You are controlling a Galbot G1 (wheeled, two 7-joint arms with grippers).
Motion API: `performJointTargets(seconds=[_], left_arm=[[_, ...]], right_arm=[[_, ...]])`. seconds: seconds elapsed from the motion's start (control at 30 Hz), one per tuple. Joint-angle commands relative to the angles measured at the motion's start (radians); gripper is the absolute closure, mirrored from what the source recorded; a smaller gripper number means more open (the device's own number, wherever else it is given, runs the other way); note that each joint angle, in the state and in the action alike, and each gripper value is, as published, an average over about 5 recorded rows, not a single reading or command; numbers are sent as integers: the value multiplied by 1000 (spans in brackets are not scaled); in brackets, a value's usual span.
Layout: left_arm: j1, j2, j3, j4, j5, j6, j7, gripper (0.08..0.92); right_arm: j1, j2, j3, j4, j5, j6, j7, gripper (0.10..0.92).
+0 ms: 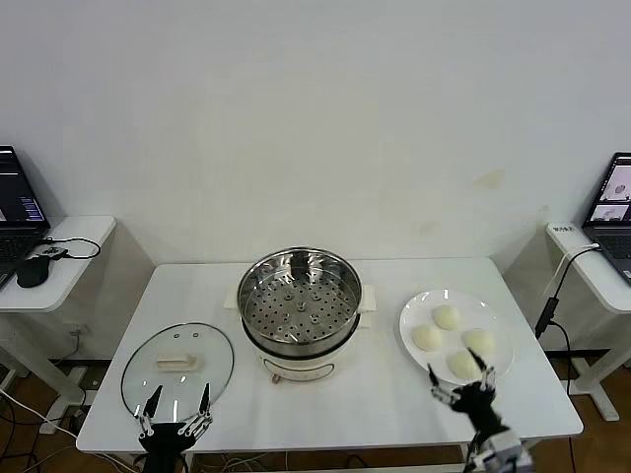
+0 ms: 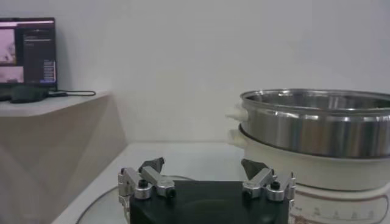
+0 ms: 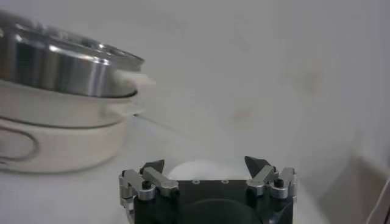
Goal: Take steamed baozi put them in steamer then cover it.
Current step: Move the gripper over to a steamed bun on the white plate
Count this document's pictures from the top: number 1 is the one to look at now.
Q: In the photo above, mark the stainless steel steamer basket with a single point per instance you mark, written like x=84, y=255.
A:
x=296, y=315

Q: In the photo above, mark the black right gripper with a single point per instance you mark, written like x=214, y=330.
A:
x=470, y=399

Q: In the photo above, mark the white round plate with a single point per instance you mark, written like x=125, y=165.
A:
x=424, y=305

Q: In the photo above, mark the black laptop with dark screen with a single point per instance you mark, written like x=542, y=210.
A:
x=15, y=197

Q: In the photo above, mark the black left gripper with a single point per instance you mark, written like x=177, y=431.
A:
x=165, y=436

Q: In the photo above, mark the cream electric cooker pot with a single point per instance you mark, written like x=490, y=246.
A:
x=305, y=367

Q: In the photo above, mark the small printed label sticker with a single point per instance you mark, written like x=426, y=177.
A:
x=565, y=228

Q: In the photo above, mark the round glass pot lid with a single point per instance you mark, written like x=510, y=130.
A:
x=180, y=362

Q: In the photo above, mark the white steamed baozi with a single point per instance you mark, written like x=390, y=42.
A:
x=428, y=337
x=479, y=341
x=446, y=317
x=461, y=367

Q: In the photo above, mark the white floor power strip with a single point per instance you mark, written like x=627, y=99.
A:
x=49, y=425

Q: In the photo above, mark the grey laptop with bright screen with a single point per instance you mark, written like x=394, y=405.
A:
x=611, y=197

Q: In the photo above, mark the black computer mouse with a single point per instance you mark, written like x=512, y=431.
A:
x=32, y=271

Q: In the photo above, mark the white side table with label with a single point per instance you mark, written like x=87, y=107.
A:
x=591, y=281

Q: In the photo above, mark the white side table with mouse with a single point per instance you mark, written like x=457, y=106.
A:
x=74, y=256

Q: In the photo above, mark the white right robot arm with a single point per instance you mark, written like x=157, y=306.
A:
x=485, y=426

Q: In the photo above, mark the white wall socket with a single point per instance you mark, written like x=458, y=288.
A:
x=78, y=328

